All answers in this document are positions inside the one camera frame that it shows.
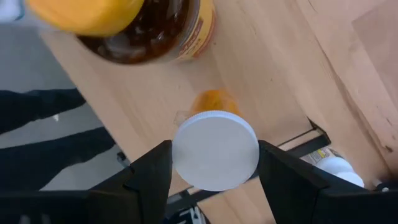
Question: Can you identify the orange bottle white cap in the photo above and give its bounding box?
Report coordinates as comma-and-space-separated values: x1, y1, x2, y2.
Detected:
172, 89, 261, 192

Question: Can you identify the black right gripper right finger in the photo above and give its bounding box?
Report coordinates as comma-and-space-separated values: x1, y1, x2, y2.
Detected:
257, 139, 398, 224

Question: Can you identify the black metal rig frame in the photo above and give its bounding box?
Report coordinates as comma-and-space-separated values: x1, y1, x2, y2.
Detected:
0, 88, 131, 192

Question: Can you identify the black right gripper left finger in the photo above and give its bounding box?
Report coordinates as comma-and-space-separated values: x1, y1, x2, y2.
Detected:
0, 139, 174, 224

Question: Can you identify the brown bottle yellow cap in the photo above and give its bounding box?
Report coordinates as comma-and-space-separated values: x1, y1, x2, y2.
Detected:
24, 0, 218, 65

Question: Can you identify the white medicine bottle blue label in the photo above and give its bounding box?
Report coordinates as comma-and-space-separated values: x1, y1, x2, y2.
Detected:
300, 146, 356, 175

